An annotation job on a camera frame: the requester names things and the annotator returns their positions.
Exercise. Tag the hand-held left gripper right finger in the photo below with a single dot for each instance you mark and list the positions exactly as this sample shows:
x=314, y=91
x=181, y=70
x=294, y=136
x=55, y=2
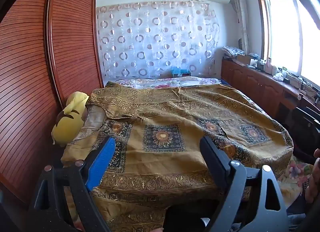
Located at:
x=212, y=157

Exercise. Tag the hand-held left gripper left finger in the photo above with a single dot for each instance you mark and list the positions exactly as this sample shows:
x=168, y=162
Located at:
x=101, y=163

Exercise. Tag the gold patterned garment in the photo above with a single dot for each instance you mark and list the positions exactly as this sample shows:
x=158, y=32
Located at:
x=160, y=162

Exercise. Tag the person's right hand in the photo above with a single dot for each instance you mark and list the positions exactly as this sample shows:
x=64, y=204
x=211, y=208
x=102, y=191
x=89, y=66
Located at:
x=315, y=184

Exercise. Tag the yellow plush toy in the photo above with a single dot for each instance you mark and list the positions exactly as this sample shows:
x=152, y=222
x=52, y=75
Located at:
x=67, y=127

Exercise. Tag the long wooden cabinet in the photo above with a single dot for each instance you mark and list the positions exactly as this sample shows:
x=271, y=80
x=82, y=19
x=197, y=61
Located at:
x=252, y=84

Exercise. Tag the blue tissue box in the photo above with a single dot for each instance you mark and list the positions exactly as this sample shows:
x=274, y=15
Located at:
x=180, y=72

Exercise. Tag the black chair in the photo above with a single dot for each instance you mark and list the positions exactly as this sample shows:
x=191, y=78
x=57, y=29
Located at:
x=303, y=127

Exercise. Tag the cardboard box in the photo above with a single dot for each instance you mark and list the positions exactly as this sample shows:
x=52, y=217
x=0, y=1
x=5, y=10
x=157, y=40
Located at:
x=243, y=59

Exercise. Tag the crumpled white bag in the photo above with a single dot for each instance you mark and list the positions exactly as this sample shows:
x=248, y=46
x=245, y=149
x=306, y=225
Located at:
x=278, y=76

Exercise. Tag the white plastic bottle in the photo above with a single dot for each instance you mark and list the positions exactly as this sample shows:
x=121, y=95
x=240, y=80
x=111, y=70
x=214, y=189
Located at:
x=268, y=67

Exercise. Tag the stack of folded cloths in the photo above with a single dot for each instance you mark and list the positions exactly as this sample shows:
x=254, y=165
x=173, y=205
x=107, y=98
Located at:
x=232, y=51

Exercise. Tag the sheer circle-patterned curtain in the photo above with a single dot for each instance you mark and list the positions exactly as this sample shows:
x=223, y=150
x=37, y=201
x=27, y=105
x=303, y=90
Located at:
x=155, y=47

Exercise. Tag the wooden louvred wardrobe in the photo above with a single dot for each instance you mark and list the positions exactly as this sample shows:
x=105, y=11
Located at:
x=72, y=34

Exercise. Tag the wooden framed window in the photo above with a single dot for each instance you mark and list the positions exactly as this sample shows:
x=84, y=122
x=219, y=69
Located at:
x=282, y=34

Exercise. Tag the white tied window curtain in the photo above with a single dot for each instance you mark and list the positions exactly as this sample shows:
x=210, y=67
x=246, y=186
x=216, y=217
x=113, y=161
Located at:
x=241, y=17

